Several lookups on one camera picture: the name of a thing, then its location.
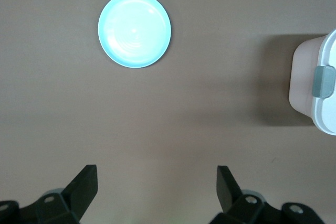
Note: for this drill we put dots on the white lidded container grey clips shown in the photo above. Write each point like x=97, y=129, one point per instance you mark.
x=304, y=77

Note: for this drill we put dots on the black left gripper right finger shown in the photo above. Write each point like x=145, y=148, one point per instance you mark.
x=236, y=205

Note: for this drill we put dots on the light blue round plate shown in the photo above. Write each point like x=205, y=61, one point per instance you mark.
x=134, y=30

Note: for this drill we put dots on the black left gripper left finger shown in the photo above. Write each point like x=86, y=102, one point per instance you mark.
x=76, y=197

